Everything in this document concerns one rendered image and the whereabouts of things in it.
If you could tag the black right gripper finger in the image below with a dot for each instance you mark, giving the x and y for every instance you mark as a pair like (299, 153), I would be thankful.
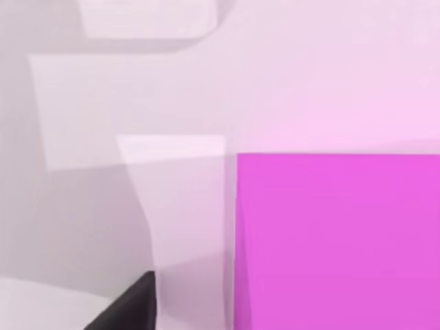
(134, 306)

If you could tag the magenta box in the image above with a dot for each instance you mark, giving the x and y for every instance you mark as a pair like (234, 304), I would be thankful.
(337, 240)

